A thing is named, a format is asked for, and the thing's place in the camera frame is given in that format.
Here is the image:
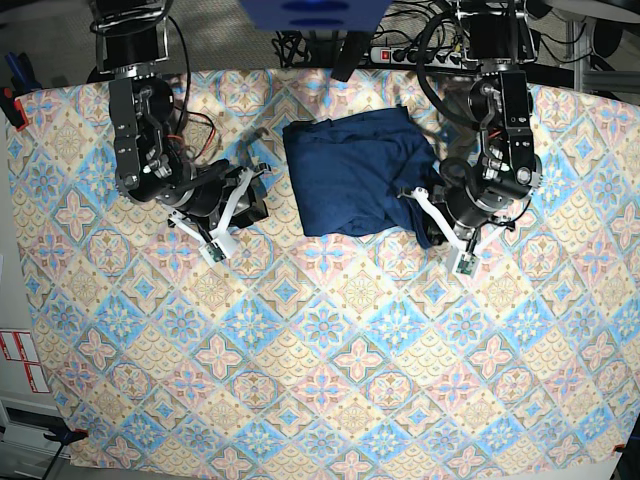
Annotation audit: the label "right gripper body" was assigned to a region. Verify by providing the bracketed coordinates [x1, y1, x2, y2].
[169, 159, 245, 230]

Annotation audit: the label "patterned tile tablecloth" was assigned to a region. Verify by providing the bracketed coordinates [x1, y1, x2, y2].
[1, 70, 639, 479]

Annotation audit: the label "black mount post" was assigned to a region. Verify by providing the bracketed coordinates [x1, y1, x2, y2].
[331, 31, 373, 83]

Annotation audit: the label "white power strip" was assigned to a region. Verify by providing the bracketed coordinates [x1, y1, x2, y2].
[367, 44, 481, 69]

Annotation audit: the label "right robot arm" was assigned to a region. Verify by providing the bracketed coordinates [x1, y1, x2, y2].
[89, 1, 270, 265]

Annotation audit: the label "red white labels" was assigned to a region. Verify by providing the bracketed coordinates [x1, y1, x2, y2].
[1, 329, 50, 394]

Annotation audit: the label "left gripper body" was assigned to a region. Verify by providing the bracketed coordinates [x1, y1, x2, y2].
[439, 159, 515, 238]

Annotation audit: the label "black orange clamp lower left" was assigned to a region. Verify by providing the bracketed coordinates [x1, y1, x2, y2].
[43, 427, 88, 446]

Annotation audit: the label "blue orange clamp upper left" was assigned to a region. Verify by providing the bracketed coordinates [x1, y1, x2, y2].
[1, 52, 42, 132]

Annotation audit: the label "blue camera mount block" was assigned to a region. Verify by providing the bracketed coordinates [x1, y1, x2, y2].
[240, 0, 391, 32]

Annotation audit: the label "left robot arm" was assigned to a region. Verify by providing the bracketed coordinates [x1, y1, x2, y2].
[398, 1, 543, 277]

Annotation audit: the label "blue long-sleeve T-shirt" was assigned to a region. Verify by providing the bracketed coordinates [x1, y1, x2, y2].
[282, 106, 437, 249]

